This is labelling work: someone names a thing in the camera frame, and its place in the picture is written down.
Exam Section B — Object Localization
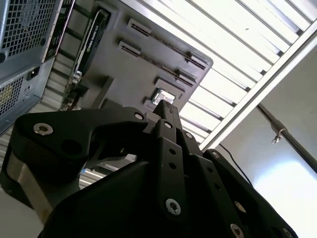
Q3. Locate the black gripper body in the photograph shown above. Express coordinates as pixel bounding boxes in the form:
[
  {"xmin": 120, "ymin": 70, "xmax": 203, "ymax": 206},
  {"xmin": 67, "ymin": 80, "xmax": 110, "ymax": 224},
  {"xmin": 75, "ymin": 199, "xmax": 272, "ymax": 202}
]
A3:
[{"xmin": 41, "ymin": 160, "xmax": 225, "ymax": 238}]

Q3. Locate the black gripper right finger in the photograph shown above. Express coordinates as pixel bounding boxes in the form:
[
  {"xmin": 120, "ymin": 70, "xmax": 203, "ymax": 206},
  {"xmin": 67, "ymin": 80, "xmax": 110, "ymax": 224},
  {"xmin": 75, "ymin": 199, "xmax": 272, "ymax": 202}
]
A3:
[{"xmin": 170, "ymin": 103, "xmax": 298, "ymax": 238}]

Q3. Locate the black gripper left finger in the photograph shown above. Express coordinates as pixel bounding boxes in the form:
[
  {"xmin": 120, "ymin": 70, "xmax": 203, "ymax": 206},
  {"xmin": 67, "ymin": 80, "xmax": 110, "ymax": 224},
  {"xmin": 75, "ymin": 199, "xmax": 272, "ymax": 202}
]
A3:
[{"xmin": 0, "ymin": 99, "xmax": 188, "ymax": 223}]

